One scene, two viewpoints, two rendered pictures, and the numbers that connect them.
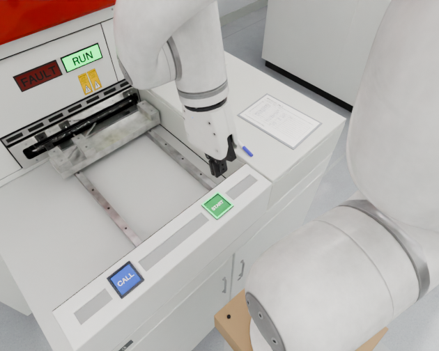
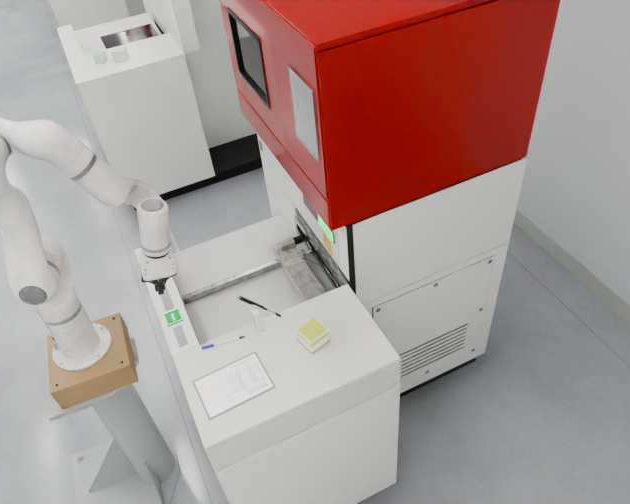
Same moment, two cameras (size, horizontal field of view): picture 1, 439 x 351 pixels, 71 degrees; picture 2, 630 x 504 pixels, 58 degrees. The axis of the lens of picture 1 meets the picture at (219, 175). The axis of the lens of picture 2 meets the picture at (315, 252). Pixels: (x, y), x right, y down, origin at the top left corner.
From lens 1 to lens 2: 1.83 m
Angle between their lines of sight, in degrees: 68
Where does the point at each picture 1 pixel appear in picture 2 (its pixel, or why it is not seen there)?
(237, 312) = (113, 323)
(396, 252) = not seen: hidden behind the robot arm
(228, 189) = (183, 327)
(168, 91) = (314, 305)
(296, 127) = (215, 394)
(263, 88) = (285, 386)
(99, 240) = (217, 275)
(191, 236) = (161, 300)
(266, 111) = (249, 377)
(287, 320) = not seen: hidden behind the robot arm
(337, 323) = not seen: hidden behind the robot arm
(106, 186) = (262, 280)
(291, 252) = (45, 239)
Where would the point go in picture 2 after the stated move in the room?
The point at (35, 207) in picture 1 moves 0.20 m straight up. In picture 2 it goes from (263, 242) to (256, 205)
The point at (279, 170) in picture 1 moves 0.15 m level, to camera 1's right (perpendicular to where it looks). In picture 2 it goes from (178, 363) to (154, 405)
